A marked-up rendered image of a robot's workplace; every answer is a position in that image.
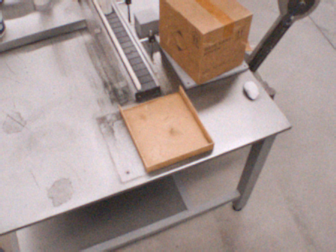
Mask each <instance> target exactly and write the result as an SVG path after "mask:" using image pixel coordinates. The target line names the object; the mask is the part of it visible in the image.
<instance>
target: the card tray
mask: <svg viewBox="0 0 336 252"><path fill-rule="evenodd" d="M118 108H119V111H120V113H121V116H122V118H123V120H124V122H125V125H126V127H127V130H128V132H129V133H130V136H131V138H132V140H133V143H134V145H135V146H136V150H137V151H138V153H139V156H140V158H141V161H142V162H143V164H144V167H145V169H146V172H147V173H150V172H151V171H155V170H157V169H160V168H162V167H167V166H169V165H170V164H174V163H176V162H179V161H182V160H185V159H187V158H192V157H193V156H195V155H199V154H201V153H204V152H207V151H208V150H212V149H213V148H214V146H215V141H214V140H213V139H212V137H211V135H210V134H209V132H208V130H206V127H205V125H204V124H203V122H202V120H201V119H200V117H199V116H198V114H197V111H195V109H194V107H193V105H192V103H191V102H190V101H189V99H188V97H187V96H186V94H185V93H184V91H183V89H182V88H181V86H179V92H176V93H174V94H169V95H167V96H165V97H160V98H158V99H154V100H151V101H147V102H145V103H141V104H139V105H136V106H132V107H130V108H127V109H121V107H120V104H119V105H118Z"/></svg>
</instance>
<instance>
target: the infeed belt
mask: <svg viewBox="0 0 336 252"><path fill-rule="evenodd" d="M91 1H92V2H93V0H91ZM93 5H94V7H95V9H96V11H97V13H98V15H99V16H100V14H99V12H98V9H97V8H96V6H95V3H94V2H93ZM111 5H112V4H111ZM104 16H105V17H106V20H107V22H108V23H109V26H110V28H111V29H112V33H114V35H115V37H116V40H117V41H118V44H119V45H120V47H121V48H122V51H123V53H124V55H125V57H126V58H127V60H128V63H129V64H130V67H131V68H132V70H133V72H134V73H135V76H136V78H137V80H138V81H139V84H140V85H141V89H140V90H138V89H137V86H136V85H135V82H134V81H133V78H132V76H131V74H130V73H129V72H128V69H127V68H126V65H125V63H124V61H123V59H122V57H121V56H120V53H119V51H118V49H117V47H116V45H115V44H114V41H113V39H112V38H111V36H110V33H109V31H108V30H107V27H106V26H105V23H104V21H103V19H101V21H102V23H103V25H104V26H105V29H106V31H107V33H108V35H109V37H110V40H111V41H112V43H113V45H114V47H115V48H116V51H117V52H118V55H119V56H120V59H121V60H122V63H123V64H124V67H125V68H126V71H127V72H128V75H129V77H130V79H131V81H132V82H133V85H134V86H135V87H134V88H135V89H136V92H138V93H139V92H144V91H146V90H150V89H153V88H155V87H158V85H157V84H156V82H155V81H154V79H153V77H152V75H151V73H150V72H149V69H148V68H147V67H146V64H145V63H144V61H143V59H142V57H141V56H140V53H139V52H138V50H137V49H136V47H135V45H134V43H133V41H132V40H131V38H130V35H129V34H128V32H127V31H126V29H125V27H124V25H123V24H122V21H121V20H120V18H119V16H118V14H117V13H116V11H115V10H114V7H113V6H112V13H111V14H110V15H104ZM100 18H101V16H100Z"/></svg>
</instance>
